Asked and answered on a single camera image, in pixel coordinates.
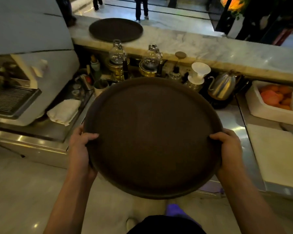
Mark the person's left forearm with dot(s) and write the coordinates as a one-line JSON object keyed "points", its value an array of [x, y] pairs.
{"points": [[68, 204]]}

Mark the white pour-over dripper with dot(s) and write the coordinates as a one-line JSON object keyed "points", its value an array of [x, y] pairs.
{"points": [[197, 74]]}

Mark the orange flower bouquet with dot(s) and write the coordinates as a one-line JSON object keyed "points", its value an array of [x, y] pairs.
{"points": [[234, 4]]}

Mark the small white cup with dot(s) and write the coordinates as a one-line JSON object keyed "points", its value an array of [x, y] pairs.
{"points": [[100, 87]]}

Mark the white espresso machine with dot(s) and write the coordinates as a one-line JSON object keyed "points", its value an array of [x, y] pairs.
{"points": [[26, 60]]}

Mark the pile of oranges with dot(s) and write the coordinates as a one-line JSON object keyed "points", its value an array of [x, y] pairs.
{"points": [[274, 96]]}

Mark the person's white shoe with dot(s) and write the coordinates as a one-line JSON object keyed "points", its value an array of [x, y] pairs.
{"points": [[131, 223]]}

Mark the person's right forearm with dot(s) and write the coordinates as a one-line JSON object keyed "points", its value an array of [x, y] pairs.
{"points": [[249, 204]]}

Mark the person's left thumb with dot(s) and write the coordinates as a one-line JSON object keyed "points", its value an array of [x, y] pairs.
{"points": [[90, 137]]}

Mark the purple cloth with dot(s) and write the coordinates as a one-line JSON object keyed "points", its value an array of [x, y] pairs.
{"points": [[177, 212]]}

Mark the white cutting board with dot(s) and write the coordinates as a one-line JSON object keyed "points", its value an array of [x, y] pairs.
{"points": [[278, 155]]}

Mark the person's left hand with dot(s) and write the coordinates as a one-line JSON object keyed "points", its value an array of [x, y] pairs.
{"points": [[79, 153]]}

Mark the folded white cloth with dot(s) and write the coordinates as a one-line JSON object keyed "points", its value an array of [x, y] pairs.
{"points": [[64, 111]]}

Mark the person's right hand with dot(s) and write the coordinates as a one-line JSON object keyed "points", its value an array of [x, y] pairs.
{"points": [[230, 149]]}

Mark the glass siphon coffee maker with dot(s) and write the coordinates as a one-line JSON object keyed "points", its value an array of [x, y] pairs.
{"points": [[151, 62], [117, 60]]}

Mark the person's black clothing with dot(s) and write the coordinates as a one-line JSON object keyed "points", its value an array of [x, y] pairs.
{"points": [[167, 225]]}

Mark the white plastic tub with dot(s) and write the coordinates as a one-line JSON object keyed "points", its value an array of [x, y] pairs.
{"points": [[261, 109]]}

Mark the person's right thumb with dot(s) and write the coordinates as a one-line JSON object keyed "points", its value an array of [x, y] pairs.
{"points": [[216, 137]]}

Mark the steel gooseneck kettle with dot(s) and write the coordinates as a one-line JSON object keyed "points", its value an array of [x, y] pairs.
{"points": [[222, 86]]}

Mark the green bottle with cork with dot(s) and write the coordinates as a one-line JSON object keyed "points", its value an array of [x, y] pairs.
{"points": [[95, 68]]}

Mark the large round brown tray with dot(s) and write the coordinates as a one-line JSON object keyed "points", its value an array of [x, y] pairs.
{"points": [[152, 138]]}

